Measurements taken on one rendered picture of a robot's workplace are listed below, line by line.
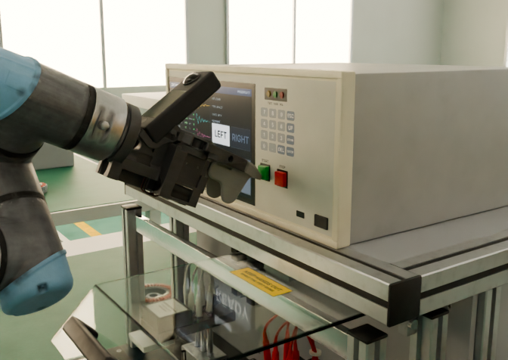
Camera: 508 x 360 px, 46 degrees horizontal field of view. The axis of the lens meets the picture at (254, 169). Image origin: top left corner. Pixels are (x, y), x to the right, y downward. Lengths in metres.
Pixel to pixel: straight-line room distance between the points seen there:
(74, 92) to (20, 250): 0.16
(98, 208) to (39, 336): 1.07
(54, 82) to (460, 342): 0.55
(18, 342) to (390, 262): 0.90
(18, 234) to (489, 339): 0.55
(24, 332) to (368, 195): 0.90
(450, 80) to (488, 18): 7.37
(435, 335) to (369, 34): 6.92
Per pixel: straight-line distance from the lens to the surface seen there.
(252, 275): 0.76
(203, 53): 6.12
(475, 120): 0.86
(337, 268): 0.66
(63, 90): 0.63
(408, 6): 8.06
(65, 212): 2.34
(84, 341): 0.64
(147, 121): 0.69
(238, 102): 0.83
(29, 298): 0.62
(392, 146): 0.74
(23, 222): 0.64
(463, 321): 0.77
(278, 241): 0.74
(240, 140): 0.84
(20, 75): 0.62
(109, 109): 0.65
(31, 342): 1.35
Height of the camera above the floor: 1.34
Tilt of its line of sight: 11 degrees down
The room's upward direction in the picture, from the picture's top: straight up
